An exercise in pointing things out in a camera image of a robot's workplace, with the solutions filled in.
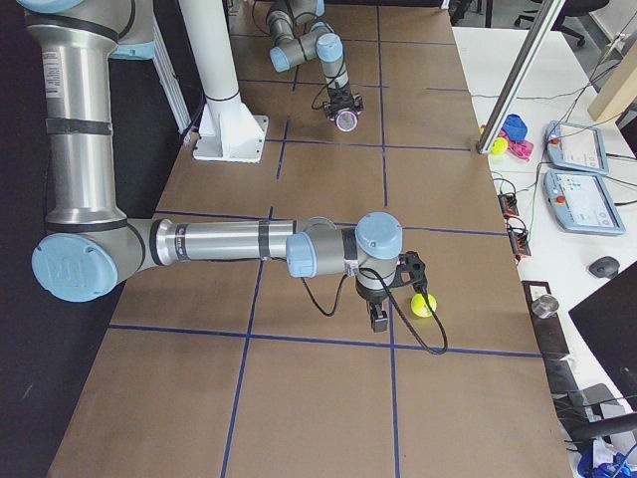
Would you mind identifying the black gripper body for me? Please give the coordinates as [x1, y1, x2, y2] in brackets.
[355, 281, 389, 305]
[325, 86, 362, 111]

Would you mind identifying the white tennis ball can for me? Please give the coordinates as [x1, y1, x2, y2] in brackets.
[334, 110, 358, 132]

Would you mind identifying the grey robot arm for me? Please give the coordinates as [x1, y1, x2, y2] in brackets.
[16, 1, 406, 332]
[266, 1, 363, 121]

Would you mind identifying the yellow Wilson tennis ball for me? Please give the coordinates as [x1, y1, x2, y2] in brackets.
[410, 293, 437, 318]

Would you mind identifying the orange black connector block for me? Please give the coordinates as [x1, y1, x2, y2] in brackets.
[498, 192, 520, 219]

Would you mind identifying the metal cup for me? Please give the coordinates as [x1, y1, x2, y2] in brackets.
[531, 294, 559, 320]

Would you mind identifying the blue cloth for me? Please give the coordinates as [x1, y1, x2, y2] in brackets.
[502, 114, 528, 143]

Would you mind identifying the pink cloth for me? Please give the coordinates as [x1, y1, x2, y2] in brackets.
[499, 130, 533, 162]

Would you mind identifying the black monitor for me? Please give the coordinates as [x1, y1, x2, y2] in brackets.
[569, 264, 636, 409]

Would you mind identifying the lower teach pendant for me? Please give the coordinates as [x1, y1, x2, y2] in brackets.
[543, 169, 626, 236]

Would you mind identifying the teach pendant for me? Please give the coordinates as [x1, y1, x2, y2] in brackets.
[544, 120, 609, 175]
[543, 169, 626, 236]

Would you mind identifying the black computer mouse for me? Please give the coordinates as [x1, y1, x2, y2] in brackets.
[588, 256, 620, 279]

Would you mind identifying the upper teach pendant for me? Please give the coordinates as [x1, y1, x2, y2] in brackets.
[544, 120, 609, 175]

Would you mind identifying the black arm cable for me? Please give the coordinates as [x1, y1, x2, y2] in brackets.
[300, 256, 449, 356]

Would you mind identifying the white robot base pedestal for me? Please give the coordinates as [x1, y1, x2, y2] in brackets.
[179, 0, 269, 163]

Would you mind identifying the yellow ball by post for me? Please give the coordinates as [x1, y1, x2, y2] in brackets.
[491, 136, 509, 155]

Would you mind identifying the aluminium frame post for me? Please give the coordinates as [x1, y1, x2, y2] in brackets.
[477, 0, 565, 154]

